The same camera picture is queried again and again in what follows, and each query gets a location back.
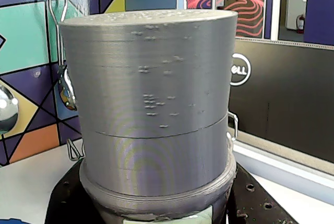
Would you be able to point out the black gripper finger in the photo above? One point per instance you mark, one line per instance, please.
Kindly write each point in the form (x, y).
(250, 203)
(68, 203)

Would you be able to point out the gray salt shaker with label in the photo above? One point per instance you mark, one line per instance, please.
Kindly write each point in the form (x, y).
(146, 91)

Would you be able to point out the metal ladle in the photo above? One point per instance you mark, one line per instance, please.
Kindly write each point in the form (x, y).
(6, 111)

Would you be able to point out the red fire extinguisher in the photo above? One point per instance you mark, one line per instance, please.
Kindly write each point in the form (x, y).
(300, 25)

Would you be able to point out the black Dell monitor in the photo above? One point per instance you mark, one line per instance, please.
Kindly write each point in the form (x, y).
(287, 98)

